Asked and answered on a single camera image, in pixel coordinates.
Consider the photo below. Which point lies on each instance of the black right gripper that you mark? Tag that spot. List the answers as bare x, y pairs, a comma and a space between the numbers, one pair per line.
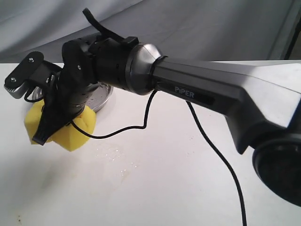
85, 67

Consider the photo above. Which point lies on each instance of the yellow sponge block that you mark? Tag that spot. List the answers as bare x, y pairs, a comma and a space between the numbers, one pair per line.
67, 137

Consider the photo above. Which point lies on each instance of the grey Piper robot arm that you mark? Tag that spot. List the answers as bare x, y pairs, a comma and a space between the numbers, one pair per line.
261, 103

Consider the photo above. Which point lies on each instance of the amber liquid spill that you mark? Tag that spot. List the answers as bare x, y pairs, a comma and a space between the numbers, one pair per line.
116, 161

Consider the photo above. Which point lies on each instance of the round steel dish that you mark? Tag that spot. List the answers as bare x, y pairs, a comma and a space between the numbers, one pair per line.
95, 97

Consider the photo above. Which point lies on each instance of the grey backdrop cloth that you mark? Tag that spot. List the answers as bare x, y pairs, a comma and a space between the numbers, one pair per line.
210, 30

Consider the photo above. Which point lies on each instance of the black stand pole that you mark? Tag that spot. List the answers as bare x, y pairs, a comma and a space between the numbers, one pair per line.
293, 48

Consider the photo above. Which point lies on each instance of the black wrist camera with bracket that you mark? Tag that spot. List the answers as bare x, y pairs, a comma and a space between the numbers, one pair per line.
32, 71

